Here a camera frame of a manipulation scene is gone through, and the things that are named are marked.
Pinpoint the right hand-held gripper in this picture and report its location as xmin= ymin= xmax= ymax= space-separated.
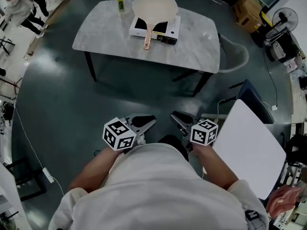
xmin=170 ymin=111 xmax=219 ymax=151

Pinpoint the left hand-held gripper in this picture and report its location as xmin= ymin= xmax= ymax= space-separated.
xmin=102 ymin=114 xmax=157 ymax=151

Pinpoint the white portable stove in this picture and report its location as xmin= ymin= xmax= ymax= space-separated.
xmin=129 ymin=15 xmax=181 ymax=45

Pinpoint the cream frying pan copper handle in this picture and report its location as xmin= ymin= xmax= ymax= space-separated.
xmin=132 ymin=0 xmax=179 ymax=50

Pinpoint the person's left forearm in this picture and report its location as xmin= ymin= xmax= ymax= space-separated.
xmin=68 ymin=147 xmax=126 ymax=194

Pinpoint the person's right forearm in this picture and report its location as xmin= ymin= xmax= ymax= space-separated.
xmin=189 ymin=143 xmax=239 ymax=191

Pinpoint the small white table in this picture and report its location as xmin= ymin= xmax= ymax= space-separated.
xmin=212 ymin=99 xmax=287 ymax=201

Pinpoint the dark blue chair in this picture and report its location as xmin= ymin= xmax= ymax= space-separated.
xmin=229 ymin=79 xmax=275 ymax=125

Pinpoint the person's white shirt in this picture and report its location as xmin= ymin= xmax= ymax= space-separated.
xmin=49 ymin=142 xmax=270 ymax=230

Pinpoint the white power strip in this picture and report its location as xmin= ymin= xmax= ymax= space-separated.
xmin=41 ymin=167 xmax=55 ymax=184

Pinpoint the grey shell chair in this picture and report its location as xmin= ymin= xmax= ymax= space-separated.
xmin=217 ymin=34 xmax=249 ymax=74

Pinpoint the grey marble table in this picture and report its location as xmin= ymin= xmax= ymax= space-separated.
xmin=72 ymin=0 xmax=221 ymax=98

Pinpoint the pink cloth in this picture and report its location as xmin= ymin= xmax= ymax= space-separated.
xmin=265 ymin=184 xmax=303 ymax=219

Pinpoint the brown cardboard box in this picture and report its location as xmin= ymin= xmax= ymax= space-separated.
xmin=232 ymin=0 xmax=265 ymax=34

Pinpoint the black standing fan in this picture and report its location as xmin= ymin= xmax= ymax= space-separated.
xmin=265 ymin=7 xmax=299 ymax=48

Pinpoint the black metal frame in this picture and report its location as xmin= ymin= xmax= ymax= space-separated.
xmin=4 ymin=156 xmax=47 ymax=201

